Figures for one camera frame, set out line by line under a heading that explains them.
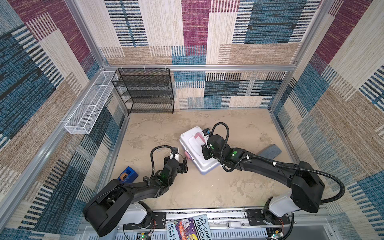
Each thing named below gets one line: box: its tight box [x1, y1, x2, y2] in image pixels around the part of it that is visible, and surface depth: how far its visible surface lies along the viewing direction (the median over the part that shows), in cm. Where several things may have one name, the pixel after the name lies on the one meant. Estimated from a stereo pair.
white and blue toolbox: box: [179, 126, 221, 175], surface depth 87 cm
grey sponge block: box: [257, 144, 282, 160], surface depth 96 cm
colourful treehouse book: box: [166, 214, 212, 240], surface depth 70 cm
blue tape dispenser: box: [117, 166, 139, 184], surface depth 84 cm
